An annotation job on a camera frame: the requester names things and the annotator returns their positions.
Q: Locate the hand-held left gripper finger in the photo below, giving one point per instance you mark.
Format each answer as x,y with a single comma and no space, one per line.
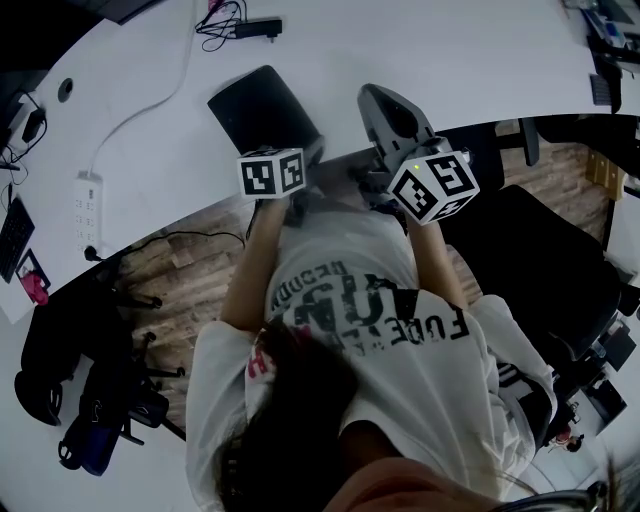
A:
315,150

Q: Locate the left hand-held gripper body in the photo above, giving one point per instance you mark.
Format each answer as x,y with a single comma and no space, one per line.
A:
270,172

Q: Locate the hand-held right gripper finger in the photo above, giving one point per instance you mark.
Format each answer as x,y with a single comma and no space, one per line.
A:
422,127
375,135

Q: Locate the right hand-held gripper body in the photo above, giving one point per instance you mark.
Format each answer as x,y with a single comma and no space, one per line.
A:
440,190

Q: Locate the black mouse pad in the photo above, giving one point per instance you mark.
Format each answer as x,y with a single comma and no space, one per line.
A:
260,110

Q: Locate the person's right forearm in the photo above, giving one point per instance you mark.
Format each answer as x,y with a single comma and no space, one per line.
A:
435,260

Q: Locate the person's left forearm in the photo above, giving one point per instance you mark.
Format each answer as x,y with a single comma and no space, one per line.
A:
255,265

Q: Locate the black office chair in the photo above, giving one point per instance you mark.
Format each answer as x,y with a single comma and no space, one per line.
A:
540,260
485,150
145,410
65,330

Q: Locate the light wooden box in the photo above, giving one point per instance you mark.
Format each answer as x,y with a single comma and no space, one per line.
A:
605,175

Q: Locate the small black keypad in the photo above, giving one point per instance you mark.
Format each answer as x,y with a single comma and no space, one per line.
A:
600,90

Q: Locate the white power strip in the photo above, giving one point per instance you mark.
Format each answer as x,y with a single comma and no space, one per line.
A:
90,210

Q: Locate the black desk stand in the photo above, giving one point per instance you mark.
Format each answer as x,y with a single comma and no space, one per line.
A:
607,65

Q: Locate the person's white printed t-shirt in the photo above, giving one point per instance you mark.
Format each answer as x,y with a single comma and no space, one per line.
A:
425,390

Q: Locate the person's black striped pants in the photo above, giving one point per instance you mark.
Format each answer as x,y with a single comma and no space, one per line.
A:
530,400

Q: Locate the black box-shaped device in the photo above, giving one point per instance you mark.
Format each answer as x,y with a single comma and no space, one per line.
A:
607,402
617,345

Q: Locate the black power adapter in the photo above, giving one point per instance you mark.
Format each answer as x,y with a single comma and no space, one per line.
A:
34,125

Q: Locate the pink item on black card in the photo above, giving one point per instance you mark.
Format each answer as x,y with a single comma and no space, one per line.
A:
30,260

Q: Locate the red crumpled cloth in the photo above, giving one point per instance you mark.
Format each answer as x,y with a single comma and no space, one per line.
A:
36,290

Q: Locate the black keyboard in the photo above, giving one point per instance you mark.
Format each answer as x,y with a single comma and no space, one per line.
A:
15,240

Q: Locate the small red figurine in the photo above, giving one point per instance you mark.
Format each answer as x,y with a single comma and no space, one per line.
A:
565,440

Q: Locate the person's face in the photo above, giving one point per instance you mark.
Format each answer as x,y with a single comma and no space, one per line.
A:
410,490

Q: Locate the person's eyeglasses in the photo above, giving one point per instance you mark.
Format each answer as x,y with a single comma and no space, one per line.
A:
565,495

